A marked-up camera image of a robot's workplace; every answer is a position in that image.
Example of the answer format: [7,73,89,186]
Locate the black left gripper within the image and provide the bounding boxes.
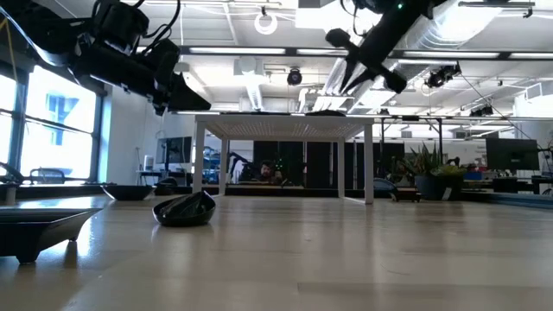
[75,41,212,117]

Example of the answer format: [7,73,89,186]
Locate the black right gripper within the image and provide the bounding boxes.
[325,21,420,94]

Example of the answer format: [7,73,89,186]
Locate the black teardrop mini plate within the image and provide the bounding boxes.
[151,190,217,228]

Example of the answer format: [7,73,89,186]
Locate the black square mini plate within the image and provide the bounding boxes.
[390,187,423,203]
[0,206,104,265]

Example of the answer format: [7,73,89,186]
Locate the black computer monitor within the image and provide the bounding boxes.
[155,136,194,165]
[485,137,541,172]

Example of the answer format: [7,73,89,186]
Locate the LED light bar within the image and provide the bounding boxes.
[179,45,553,61]

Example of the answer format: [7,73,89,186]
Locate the black spotlight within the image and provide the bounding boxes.
[424,62,462,90]

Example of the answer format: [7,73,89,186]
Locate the dark office chair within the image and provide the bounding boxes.
[154,176,179,196]

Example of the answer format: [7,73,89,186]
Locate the white perforated metal shelf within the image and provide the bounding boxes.
[192,112,376,206]

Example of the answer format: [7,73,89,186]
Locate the black partition panels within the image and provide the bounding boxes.
[252,140,406,189]

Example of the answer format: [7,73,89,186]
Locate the person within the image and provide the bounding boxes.
[257,159,284,185]

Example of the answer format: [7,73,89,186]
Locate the blue office chair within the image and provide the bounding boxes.
[373,177,399,199]

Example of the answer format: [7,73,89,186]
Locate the large window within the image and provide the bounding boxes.
[0,64,109,185]

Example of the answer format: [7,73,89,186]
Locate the potted green plant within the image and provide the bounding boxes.
[399,142,468,202]

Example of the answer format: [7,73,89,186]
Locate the mesh office chair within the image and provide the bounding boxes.
[29,167,67,185]

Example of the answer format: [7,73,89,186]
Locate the silver ventilation duct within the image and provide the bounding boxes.
[382,0,492,92]

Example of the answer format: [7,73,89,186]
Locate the black dome camera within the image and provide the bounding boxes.
[286,67,304,87]

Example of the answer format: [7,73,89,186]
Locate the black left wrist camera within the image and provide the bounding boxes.
[92,0,151,51]

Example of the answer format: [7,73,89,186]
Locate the white ring light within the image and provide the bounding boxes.
[253,10,279,36]

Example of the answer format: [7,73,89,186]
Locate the black aluminium frame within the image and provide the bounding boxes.
[0,181,553,212]

